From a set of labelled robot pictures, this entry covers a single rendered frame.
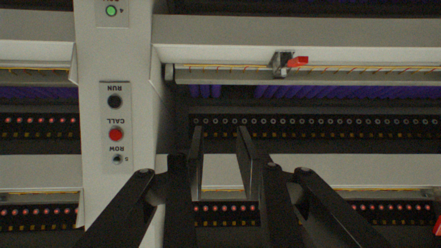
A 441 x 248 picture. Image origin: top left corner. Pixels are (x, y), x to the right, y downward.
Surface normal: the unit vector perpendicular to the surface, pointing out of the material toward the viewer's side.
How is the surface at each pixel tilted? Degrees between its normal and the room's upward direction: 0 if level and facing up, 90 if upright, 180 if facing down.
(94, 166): 90
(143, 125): 90
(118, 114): 90
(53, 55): 18
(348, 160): 108
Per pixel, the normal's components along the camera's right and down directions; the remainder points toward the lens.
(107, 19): 0.04, 0.09
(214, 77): 0.04, -0.22
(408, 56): 0.00, 0.97
